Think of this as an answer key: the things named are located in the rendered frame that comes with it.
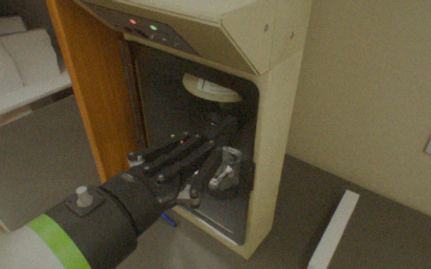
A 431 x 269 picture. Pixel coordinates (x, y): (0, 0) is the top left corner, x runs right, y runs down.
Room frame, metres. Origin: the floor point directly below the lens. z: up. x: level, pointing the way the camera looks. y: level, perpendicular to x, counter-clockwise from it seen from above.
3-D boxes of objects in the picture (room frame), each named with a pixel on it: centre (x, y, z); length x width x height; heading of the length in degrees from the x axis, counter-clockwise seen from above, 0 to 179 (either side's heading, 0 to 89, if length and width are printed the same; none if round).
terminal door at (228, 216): (0.50, 0.05, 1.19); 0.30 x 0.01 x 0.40; 51
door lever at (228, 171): (0.43, 0.01, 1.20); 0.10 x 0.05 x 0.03; 51
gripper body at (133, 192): (0.27, 0.09, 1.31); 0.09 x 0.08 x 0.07; 142
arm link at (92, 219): (0.21, 0.13, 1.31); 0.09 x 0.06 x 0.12; 52
